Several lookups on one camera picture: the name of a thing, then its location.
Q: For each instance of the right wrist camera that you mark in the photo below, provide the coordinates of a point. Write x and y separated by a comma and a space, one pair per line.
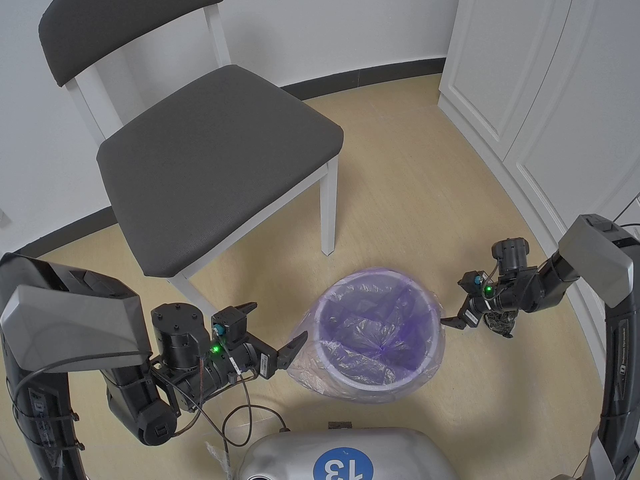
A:
472, 282

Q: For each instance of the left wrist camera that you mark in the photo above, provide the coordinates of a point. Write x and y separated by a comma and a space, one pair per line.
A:
230, 324

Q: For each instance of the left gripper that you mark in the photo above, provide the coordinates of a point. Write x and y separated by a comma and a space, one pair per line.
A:
245, 358

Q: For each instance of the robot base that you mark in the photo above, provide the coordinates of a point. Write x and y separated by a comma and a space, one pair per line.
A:
300, 453

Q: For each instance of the purple plastic bag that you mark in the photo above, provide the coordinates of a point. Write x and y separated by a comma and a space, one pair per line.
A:
370, 328

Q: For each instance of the grey white chair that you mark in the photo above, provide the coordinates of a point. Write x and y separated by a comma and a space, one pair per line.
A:
215, 168

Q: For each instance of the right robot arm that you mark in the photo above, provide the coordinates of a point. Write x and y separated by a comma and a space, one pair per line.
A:
595, 253

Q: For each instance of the black plastic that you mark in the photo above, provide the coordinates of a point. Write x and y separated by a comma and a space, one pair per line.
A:
500, 324

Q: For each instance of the clear plastic wrap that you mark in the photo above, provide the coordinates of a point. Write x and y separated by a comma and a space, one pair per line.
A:
220, 460

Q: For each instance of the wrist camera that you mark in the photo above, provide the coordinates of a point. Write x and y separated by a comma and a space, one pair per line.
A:
472, 282
230, 324

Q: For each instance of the white wardrobe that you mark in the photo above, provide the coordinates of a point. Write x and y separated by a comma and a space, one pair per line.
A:
550, 68

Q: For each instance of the white trash bin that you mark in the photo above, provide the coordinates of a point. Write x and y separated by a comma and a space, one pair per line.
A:
380, 386

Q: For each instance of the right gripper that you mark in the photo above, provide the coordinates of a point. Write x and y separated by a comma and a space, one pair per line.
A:
480, 303

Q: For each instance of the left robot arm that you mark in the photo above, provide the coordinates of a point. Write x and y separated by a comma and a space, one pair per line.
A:
75, 318

